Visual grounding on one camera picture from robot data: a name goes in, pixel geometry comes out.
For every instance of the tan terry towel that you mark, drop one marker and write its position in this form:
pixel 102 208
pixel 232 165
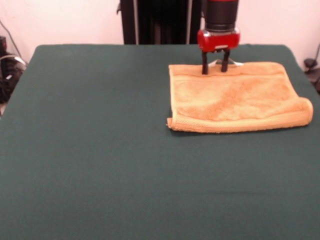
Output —
pixel 237 100

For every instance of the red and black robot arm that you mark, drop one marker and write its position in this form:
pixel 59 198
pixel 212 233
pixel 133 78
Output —
pixel 221 15

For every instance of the dark green table cloth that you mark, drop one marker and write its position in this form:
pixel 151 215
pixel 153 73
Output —
pixel 75 150

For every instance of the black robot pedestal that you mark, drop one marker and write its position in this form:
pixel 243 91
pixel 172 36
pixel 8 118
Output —
pixel 160 22

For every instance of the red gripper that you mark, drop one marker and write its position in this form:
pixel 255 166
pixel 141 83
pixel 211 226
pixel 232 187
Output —
pixel 218 42

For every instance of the grey office chair base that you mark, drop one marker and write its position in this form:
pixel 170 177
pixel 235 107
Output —
pixel 311 62

